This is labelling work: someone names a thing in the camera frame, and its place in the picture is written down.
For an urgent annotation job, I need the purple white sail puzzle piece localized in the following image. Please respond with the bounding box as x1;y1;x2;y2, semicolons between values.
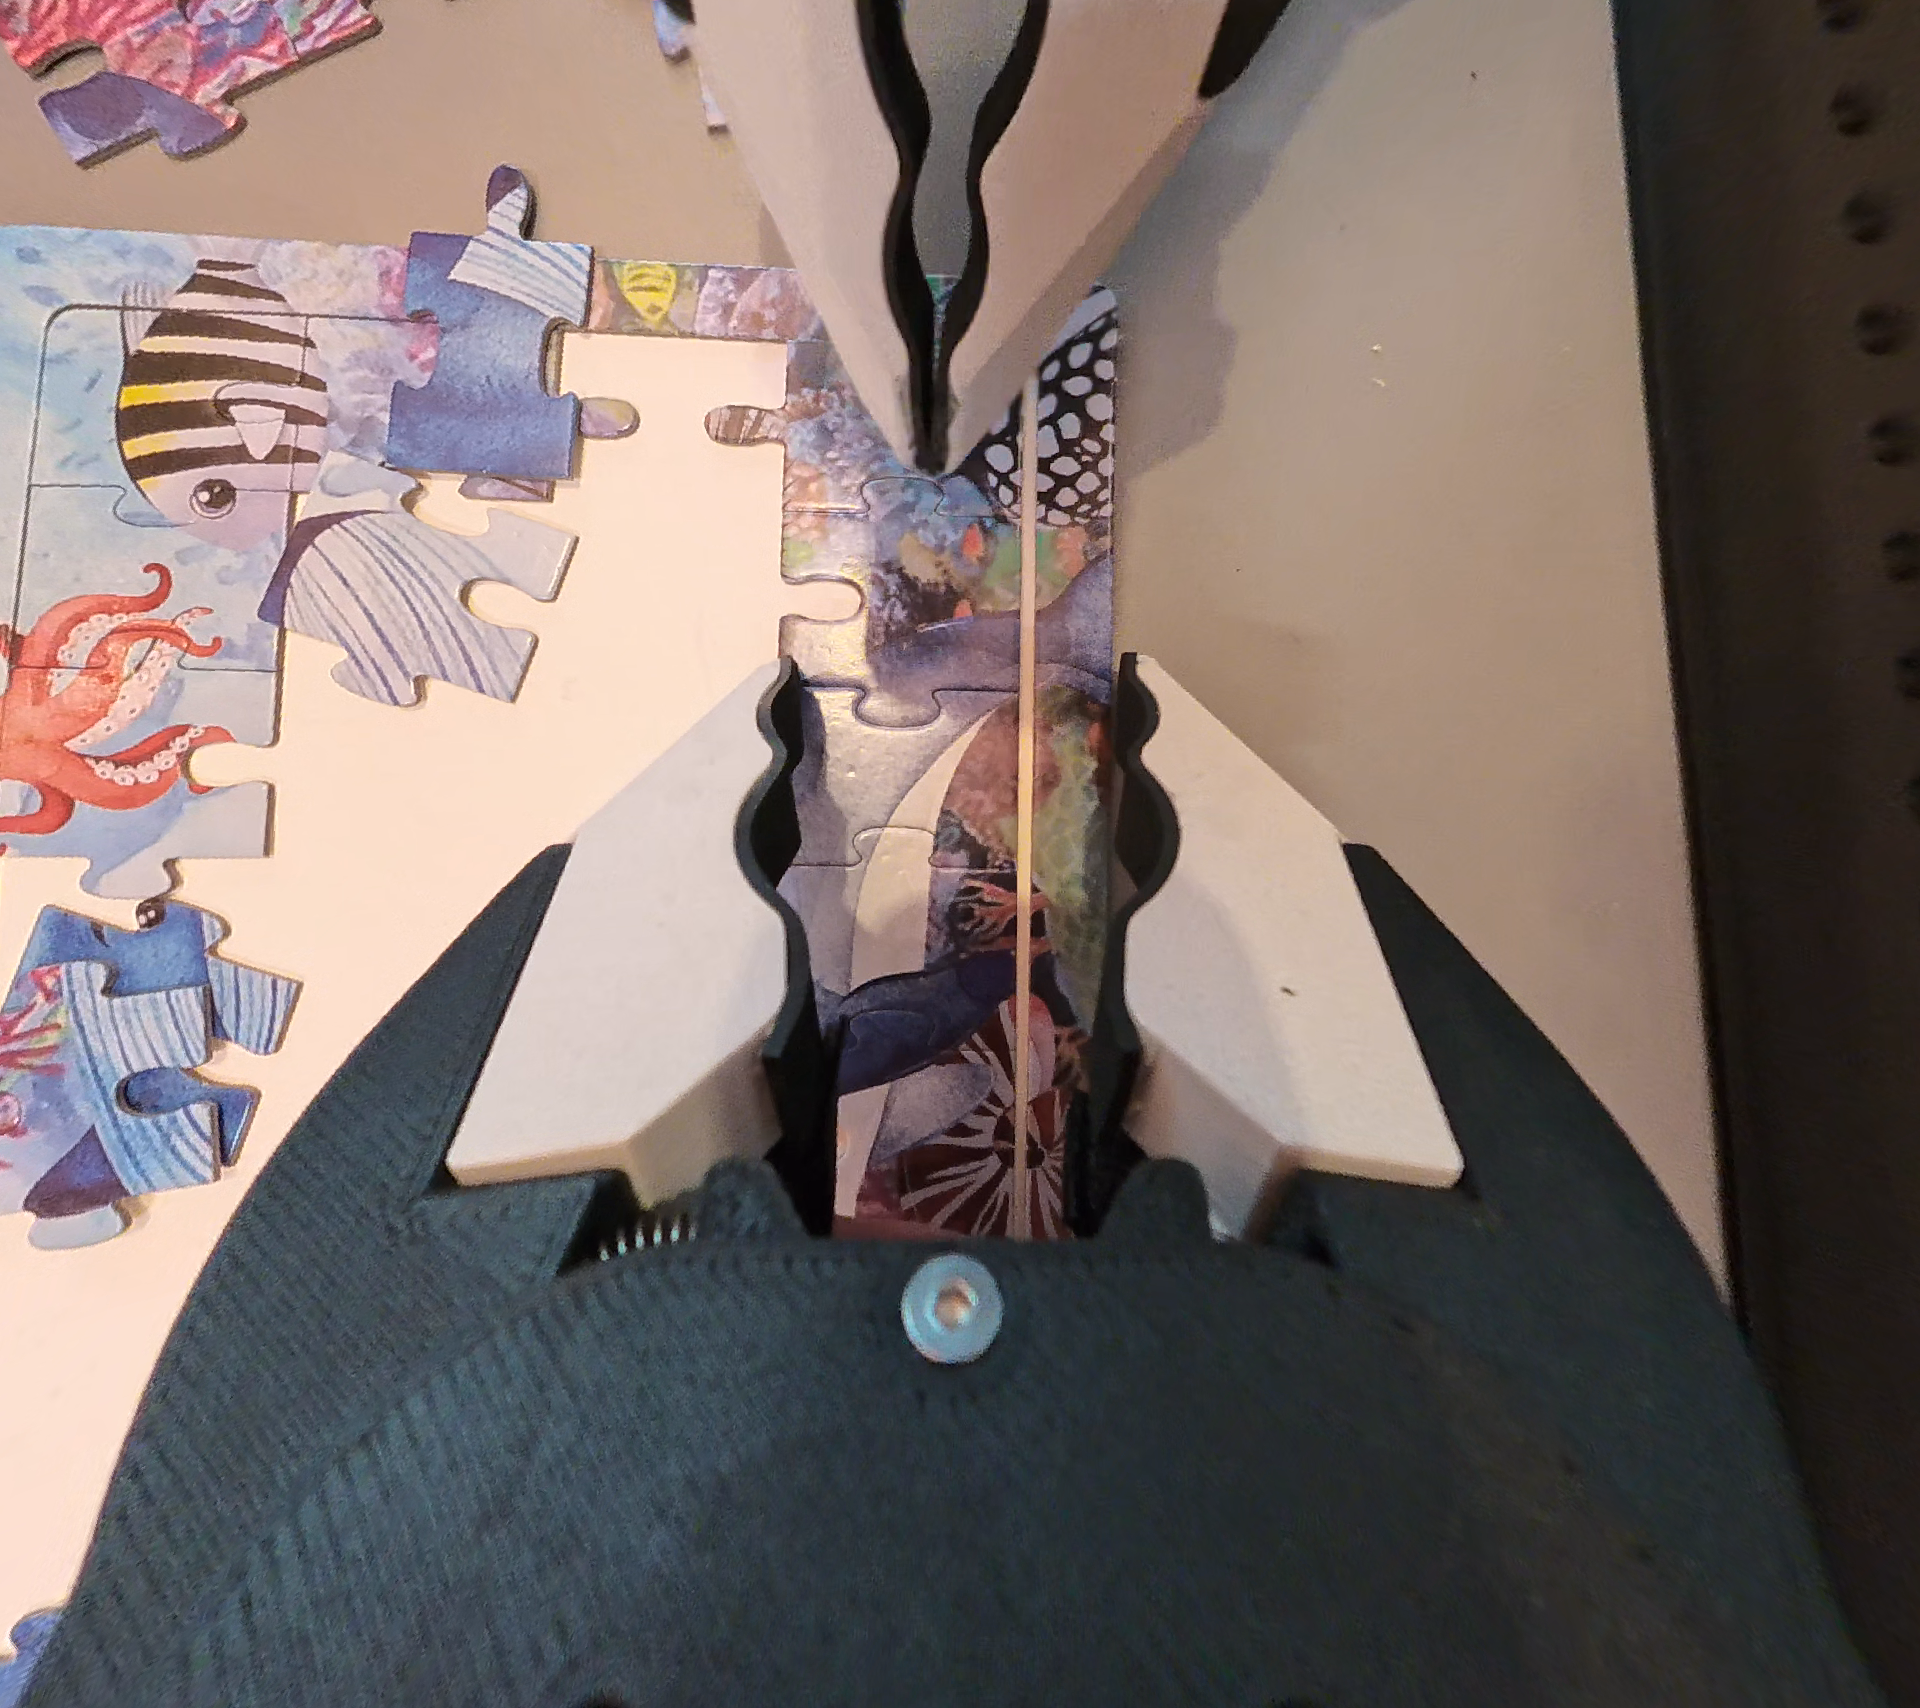
787;674;1036;868

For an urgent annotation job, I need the dark blue whale eye piece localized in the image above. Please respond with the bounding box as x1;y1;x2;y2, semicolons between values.
30;905;225;999

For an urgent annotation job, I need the blue dark coral puzzle piece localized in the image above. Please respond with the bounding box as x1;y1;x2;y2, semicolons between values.
778;477;1118;645

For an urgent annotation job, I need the coral striped edge puzzle piece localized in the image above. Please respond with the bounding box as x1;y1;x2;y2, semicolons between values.
30;905;301;1252

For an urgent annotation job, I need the pale striped whale puzzle piece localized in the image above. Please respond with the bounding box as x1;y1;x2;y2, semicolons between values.
259;470;579;705

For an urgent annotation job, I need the red coral purple puzzle piece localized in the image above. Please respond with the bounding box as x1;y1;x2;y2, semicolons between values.
0;0;250;165

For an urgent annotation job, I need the lavender coral puzzle piece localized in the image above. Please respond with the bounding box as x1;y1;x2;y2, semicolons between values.
702;333;963;507

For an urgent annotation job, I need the mottled lavender yellow fish piece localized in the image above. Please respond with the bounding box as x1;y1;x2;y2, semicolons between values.
321;315;437;450

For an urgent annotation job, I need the sea print puzzle board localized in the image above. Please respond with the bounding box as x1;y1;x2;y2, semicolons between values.
0;224;1126;1708

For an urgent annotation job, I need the blue red coral puzzle piece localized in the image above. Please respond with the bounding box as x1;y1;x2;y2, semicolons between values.
0;972;76;1142

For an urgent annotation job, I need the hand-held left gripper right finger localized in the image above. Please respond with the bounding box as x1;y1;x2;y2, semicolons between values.
1087;652;1463;1240

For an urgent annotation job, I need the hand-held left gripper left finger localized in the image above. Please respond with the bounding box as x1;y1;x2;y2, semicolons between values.
448;653;834;1240

